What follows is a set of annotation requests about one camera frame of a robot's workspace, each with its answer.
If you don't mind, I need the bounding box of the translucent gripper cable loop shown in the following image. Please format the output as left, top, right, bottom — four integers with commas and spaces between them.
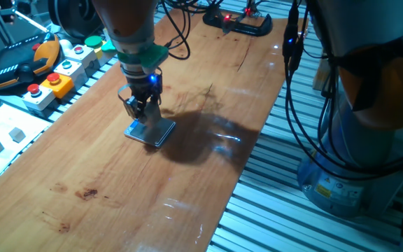
118, 83, 134, 106

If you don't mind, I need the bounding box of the yellow box green mushroom button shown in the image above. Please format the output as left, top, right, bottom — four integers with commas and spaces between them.
84, 35, 108, 62

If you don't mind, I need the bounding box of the grey box small green button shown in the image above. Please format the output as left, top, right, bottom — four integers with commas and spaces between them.
53, 59, 89, 91

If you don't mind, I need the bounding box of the small white cube left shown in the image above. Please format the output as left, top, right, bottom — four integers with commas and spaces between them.
8, 127, 27, 144

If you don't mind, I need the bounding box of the grey box small red button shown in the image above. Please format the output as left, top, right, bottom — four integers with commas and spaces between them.
64, 44, 101, 77

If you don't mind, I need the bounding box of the white paper sheet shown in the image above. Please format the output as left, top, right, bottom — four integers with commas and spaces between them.
0, 103, 52, 195

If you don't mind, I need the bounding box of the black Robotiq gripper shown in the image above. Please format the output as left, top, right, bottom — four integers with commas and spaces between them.
123, 71, 164, 122

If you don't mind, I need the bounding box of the green camera mount plate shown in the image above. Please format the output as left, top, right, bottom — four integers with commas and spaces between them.
100, 40, 170, 69

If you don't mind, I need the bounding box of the small digital pocket scale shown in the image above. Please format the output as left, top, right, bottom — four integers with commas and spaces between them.
123, 111, 177, 149

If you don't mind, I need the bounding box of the black round fan housing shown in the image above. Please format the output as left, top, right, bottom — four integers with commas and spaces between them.
47, 0, 104, 39

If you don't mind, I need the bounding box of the tan wooden piece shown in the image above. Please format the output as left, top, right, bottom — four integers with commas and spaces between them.
312, 57, 330, 92

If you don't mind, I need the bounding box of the black orange teach pendant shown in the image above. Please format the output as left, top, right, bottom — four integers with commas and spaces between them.
0, 31, 62, 92

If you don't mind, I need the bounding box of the black connector blue light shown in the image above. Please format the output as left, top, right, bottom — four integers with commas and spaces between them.
282, 0, 304, 71

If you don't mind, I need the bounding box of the grey box red mushroom button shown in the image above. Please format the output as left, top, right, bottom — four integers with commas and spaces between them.
22, 83, 56, 112

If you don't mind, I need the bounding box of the yellow box red mushroom button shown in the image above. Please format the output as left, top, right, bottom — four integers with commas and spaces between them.
39, 72, 75, 99

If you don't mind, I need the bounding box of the wooden work board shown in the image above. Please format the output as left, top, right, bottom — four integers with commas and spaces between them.
0, 3, 292, 252

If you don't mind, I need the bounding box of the black C-clamp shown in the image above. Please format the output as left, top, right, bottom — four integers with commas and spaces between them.
202, 6, 274, 38

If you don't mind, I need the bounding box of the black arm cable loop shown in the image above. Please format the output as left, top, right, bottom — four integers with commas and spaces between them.
159, 0, 223, 60

